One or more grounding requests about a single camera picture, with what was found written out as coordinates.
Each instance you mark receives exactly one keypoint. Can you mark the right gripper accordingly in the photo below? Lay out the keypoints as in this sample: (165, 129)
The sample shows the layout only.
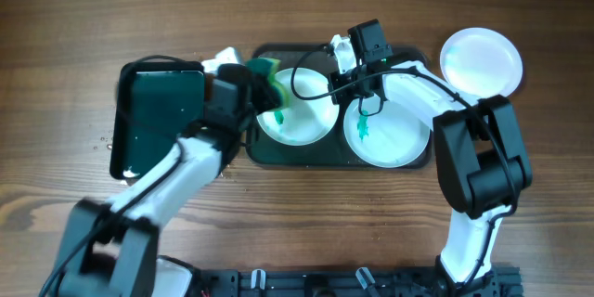
(355, 80)

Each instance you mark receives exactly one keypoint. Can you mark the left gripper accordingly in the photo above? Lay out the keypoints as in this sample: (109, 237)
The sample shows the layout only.
(253, 91)

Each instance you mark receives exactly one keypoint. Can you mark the green yellow sponge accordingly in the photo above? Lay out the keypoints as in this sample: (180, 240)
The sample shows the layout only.
(268, 66)

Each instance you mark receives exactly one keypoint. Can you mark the white plate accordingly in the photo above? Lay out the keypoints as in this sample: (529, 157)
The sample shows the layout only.
(481, 62)
(303, 122)

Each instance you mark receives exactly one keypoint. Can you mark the pale blue plate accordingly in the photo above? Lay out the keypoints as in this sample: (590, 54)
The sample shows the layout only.
(392, 138)

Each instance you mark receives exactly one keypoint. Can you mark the white plate top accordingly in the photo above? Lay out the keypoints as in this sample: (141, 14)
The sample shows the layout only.
(481, 62)

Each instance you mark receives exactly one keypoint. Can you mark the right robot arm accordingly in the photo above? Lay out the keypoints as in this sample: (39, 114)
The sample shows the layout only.
(481, 160)

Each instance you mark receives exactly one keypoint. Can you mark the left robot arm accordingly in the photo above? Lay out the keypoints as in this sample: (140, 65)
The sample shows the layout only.
(111, 248)

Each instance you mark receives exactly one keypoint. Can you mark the black water basin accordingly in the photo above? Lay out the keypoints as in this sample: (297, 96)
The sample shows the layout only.
(155, 102)

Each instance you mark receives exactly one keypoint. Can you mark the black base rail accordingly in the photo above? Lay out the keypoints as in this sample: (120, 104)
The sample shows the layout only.
(402, 282)

